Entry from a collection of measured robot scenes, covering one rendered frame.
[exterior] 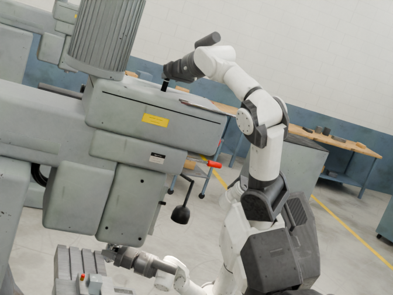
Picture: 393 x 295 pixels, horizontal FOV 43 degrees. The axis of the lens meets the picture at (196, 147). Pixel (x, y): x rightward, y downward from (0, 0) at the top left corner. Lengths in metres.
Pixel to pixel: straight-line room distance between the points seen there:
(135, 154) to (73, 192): 0.24
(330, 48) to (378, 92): 1.42
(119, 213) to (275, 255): 0.57
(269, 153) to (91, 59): 0.63
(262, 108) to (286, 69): 7.87
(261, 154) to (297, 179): 5.13
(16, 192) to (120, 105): 0.42
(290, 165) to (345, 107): 3.83
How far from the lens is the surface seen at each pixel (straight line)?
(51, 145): 1.69
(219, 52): 1.54
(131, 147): 1.70
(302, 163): 6.50
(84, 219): 1.79
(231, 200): 1.81
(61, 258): 2.53
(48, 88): 2.06
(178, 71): 1.65
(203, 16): 8.58
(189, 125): 1.71
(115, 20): 1.63
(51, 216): 1.78
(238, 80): 1.45
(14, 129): 1.68
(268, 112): 1.40
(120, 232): 1.85
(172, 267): 1.92
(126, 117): 1.66
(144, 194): 1.80
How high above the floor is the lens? 2.18
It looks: 14 degrees down
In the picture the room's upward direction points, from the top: 19 degrees clockwise
